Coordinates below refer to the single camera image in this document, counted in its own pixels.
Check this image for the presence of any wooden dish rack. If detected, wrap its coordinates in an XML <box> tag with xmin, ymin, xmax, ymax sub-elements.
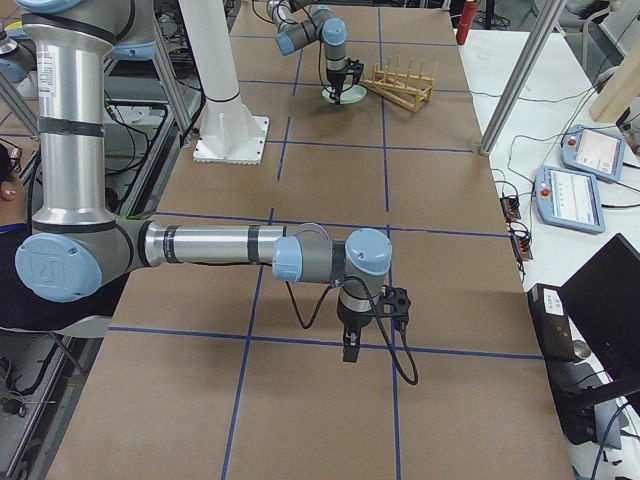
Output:
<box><xmin>360</xmin><ymin>56</ymin><xmax>438</xmax><ymax>113</ymax></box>

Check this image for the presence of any teach pendant tablet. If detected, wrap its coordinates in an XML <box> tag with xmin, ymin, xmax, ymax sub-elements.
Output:
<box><xmin>534</xmin><ymin>166</ymin><xmax>606</xmax><ymax>234</ymax></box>
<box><xmin>561</xmin><ymin>124</ymin><xmax>625</xmax><ymax>183</ymax></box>

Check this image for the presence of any black computer box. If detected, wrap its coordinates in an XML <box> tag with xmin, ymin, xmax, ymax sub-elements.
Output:
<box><xmin>527</xmin><ymin>283</ymin><xmax>622</xmax><ymax>449</ymax></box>

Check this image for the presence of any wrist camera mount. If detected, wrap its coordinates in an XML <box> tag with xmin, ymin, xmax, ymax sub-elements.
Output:
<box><xmin>346</xmin><ymin>58</ymin><xmax>364</xmax><ymax>85</ymax></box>
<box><xmin>377</xmin><ymin>285</ymin><xmax>411</xmax><ymax>325</ymax></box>

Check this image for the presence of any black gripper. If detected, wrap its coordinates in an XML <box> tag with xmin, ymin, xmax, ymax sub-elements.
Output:
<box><xmin>325</xmin><ymin>58</ymin><xmax>348</xmax><ymax>104</ymax></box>
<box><xmin>337</xmin><ymin>300</ymin><xmax>377</xmax><ymax>363</ymax></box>

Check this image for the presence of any black monitor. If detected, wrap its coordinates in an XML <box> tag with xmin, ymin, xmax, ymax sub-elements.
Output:
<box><xmin>559</xmin><ymin>233</ymin><xmax>639</xmax><ymax>378</ymax></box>

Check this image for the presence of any aluminium frame post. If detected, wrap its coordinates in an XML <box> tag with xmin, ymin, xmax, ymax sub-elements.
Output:
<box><xmin>479</xmin><ymin>0</ymin><xmax>566</xmax><ymax>156</ymax></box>

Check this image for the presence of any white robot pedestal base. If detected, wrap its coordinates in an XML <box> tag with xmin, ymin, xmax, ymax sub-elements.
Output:
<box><xmin>181</xmin><ymin>1</ymin><xmax>269</xmax><ymax>164</ymax></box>

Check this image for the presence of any far teach pendant tablet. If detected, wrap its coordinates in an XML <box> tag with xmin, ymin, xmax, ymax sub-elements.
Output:
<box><xmin>561</xmin><ymin>124</ymin><xmax>625</xmax><ymax>183</ymax></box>

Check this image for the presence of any near teach pendant tablet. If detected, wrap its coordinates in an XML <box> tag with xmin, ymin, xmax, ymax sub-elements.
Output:
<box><xmin>534</xmin><ymin>166</ymin><xmax>606</xmax><ymax>234</ymax></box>

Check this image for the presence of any pale green ceramic plate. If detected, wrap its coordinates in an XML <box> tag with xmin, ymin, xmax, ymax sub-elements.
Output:
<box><xmin>322</xmin><ymin>84</ymin><xmax>367</xmax><ymax>105</ymax></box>

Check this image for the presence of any red cylinder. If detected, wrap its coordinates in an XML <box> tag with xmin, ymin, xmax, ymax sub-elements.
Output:
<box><xmin>456</xmin><ymin>0</ymin><xmax>478</xmax><ymax>46</ymax></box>

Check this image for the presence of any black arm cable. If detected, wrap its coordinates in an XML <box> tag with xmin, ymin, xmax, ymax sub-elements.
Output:
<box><xmin>284</xmin><ymin>279</ymin><xmax>420</xmax><ymax>387</ymax></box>

